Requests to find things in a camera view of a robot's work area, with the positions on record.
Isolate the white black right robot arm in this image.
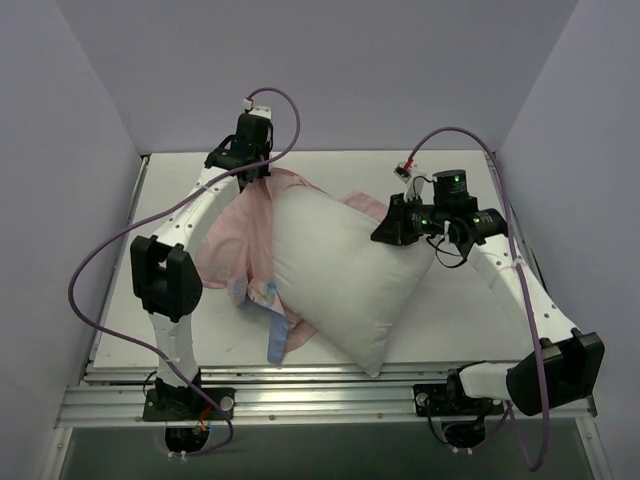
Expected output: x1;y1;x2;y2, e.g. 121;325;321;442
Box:
371;164;605;416

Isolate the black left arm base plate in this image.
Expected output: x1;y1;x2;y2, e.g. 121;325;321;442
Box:
142;387;236;422

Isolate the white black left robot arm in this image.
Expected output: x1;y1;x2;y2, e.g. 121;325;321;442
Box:
130;106;273;386

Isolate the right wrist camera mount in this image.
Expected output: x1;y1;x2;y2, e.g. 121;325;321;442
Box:
391;161;432;204

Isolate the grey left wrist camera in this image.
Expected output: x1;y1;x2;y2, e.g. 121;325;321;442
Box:
242;97;272;120

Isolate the blue printed pillowcase pink inside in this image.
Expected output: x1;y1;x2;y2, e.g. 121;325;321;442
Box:
194;168;389;364

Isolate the aluminium table edge rail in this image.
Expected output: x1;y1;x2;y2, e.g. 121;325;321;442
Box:
87;155;151;364
486;150;549;295

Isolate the aluminium table edge rail left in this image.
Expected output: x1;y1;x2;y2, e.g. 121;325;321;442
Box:
87;155;151;364

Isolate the aluminium front rail frame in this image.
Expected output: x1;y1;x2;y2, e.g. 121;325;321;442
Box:
52;362;599;429

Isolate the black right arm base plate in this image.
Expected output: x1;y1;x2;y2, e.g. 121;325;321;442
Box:
412;383;504;417

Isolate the white pillow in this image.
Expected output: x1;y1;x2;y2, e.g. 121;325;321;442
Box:
272;186;435;377

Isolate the aluminium table edge rail right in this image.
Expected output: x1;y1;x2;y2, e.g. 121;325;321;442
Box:
486;150;549;295

